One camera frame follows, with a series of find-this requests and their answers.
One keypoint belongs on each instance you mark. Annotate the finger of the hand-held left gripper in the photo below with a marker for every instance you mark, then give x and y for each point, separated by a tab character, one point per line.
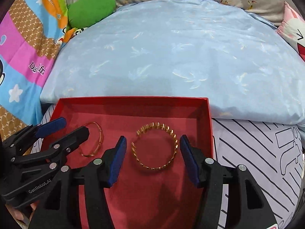
76	136
53	126

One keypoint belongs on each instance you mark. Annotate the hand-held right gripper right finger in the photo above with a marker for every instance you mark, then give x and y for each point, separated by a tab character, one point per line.
190	164

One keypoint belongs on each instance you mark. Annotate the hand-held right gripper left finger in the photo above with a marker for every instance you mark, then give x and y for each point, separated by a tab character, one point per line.
117	164

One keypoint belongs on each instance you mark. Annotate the thin gold bangle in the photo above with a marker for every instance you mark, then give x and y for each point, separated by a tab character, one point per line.
100	143

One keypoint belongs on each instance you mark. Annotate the red cardboard box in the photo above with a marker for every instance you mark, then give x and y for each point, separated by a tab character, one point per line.
152	195

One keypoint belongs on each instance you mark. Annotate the person's left hand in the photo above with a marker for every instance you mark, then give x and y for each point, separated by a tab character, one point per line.
22	214

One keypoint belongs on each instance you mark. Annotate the lavender striped bed sheet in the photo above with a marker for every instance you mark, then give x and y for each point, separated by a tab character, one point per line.
250	159

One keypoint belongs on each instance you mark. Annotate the colourful cartoon printed blanket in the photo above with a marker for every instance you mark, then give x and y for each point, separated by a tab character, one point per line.
23	52

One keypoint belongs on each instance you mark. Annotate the light blue pillow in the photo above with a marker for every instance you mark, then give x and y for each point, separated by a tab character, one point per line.
166	52

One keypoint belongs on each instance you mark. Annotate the green plush cushion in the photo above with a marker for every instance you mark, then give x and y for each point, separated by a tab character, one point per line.
90	9

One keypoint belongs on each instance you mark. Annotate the pink cartoon rabbit pillow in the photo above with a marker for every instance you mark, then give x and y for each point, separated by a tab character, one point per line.
293	31

